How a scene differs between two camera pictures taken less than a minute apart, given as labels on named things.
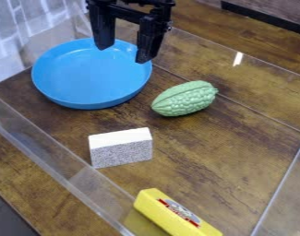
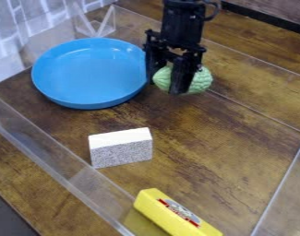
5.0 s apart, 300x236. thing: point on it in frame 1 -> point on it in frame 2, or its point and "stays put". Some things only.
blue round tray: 82,77 stays put
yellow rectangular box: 173,216 stays put
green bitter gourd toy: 184,98 -> 163,77
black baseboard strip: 266,17 stays put
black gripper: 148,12 -> 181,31
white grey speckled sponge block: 121,147 stays put
